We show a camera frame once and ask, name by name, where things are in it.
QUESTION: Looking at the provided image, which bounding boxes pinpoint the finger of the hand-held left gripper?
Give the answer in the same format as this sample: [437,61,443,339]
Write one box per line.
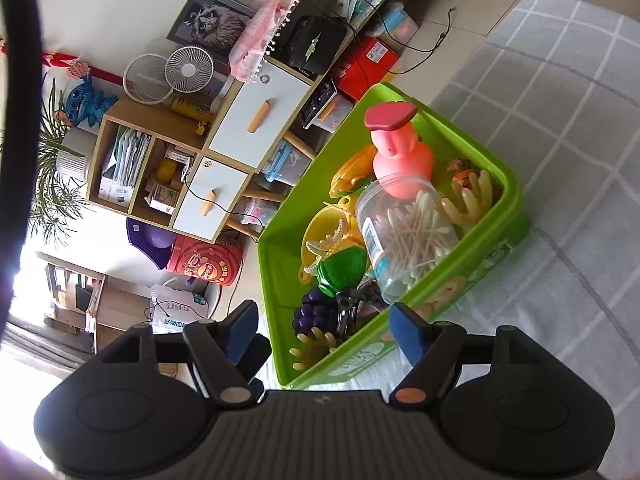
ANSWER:
[237,332,273,401]

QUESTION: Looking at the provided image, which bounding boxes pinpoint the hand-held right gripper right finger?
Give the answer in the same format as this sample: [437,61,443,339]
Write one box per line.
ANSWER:
[389,302,549,405]

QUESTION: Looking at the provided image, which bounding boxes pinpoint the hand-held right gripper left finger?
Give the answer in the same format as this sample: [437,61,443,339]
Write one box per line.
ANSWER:
[94,300,259,405]

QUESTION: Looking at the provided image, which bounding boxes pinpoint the green plastic box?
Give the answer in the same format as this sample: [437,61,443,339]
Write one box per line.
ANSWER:
[256,81,530,391]

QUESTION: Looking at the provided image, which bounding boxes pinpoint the black claw clip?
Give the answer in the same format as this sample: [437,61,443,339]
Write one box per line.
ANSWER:
[334,280,388,336]

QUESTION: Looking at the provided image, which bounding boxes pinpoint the purple toy grapes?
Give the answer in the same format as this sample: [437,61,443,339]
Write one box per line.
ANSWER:
[292,287,341,333]

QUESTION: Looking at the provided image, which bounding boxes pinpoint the toy corn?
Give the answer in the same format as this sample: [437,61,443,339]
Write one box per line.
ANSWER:
[316,246,370,300]

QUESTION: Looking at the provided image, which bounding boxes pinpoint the clear cotton swab jar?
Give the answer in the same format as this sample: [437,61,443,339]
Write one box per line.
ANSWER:
[355,172,461,306]

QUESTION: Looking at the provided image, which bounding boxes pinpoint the beige starfish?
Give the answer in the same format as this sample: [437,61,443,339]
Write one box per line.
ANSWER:
[304,217,351,261]

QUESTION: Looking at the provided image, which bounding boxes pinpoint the yellow toy pot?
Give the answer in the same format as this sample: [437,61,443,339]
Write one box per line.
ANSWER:
[299,200,371,283]

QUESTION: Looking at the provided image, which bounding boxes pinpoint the translucent brown octopus toy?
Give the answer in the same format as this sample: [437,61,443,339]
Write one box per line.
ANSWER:
[440,170,496,228]

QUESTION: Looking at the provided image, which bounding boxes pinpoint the small orange toy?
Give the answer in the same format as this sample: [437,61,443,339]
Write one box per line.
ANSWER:
[447,157,482,191]

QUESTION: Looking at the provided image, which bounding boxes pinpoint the toy pumpkin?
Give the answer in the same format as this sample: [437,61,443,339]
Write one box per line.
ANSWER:
[329,144,377,198]

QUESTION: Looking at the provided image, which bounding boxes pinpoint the pink pig toy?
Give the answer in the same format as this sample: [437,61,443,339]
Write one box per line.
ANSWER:
[363,101,434,198]

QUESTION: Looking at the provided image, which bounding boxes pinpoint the white shopping bag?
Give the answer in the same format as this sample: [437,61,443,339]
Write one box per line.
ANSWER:
[150,284,210,336]

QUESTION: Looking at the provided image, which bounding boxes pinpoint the red printed barrel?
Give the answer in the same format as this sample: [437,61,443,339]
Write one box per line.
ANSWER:
[167,236,244,287]

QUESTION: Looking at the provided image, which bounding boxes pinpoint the clear storage box pink contents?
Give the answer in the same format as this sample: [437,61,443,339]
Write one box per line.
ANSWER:
[240,197,278,231]

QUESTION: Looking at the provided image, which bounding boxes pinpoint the purple plush toy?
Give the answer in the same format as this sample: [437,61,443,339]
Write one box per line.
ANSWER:
[126,217,177,270]

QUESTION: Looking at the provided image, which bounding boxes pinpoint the small brown carton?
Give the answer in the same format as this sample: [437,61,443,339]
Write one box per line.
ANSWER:
[150,182,181,213]

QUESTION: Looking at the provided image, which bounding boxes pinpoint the clear storage box blue lid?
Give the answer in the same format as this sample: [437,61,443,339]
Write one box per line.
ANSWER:
[262,140,311,186]

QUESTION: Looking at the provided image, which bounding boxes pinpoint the white cardboard box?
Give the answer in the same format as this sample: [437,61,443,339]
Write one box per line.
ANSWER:
[97,175,136,206]

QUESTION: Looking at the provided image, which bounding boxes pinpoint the stack of papers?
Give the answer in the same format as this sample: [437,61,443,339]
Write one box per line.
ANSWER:
[100,127,151,196]

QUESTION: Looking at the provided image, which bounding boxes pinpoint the grey checked tablecloth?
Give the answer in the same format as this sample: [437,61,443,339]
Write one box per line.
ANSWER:
[345,0,640,480]

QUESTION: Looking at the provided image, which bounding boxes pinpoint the yellow can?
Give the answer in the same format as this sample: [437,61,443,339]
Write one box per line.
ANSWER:
[170,96,213,123]

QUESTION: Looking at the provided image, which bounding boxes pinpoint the clear storage box dark lid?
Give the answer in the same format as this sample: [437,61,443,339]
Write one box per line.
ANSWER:
[300,82,353,133]

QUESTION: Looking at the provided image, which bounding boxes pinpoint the green potted plant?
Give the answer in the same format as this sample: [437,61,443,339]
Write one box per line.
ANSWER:
[30,72,101,248]

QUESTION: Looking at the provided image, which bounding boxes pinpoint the wooden cabinet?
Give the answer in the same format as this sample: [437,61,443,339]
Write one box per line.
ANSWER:
[85,0,451,241]

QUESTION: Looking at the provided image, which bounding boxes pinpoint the red cardboard box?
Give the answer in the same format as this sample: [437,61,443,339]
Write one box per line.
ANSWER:
[331,37,401,101]

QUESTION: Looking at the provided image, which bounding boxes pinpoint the pink fringed cloth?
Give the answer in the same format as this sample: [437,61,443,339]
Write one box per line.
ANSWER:
[229,0,307,83]

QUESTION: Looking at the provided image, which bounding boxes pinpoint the black bag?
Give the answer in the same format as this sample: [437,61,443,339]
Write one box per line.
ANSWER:
[280,15,348,73]

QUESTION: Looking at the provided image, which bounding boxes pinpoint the clear storage box white lid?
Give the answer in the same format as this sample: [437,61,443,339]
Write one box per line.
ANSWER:
[380,2,420,41]

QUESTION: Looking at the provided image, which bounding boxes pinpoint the framed cat picture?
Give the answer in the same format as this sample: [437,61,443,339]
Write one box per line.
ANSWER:
[166,0,256,53]

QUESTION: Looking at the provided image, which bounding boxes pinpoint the white drawer orange handle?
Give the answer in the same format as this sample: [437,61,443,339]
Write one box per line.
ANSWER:
[170,156,251,241]
[207,57,313,170]

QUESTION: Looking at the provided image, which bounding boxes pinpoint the blue woven wall ornament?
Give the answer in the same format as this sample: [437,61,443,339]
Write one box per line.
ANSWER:
[65,75,118,128]

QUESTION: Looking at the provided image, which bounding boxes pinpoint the red wall ornament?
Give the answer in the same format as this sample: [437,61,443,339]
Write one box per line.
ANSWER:
[42,50,123,83]

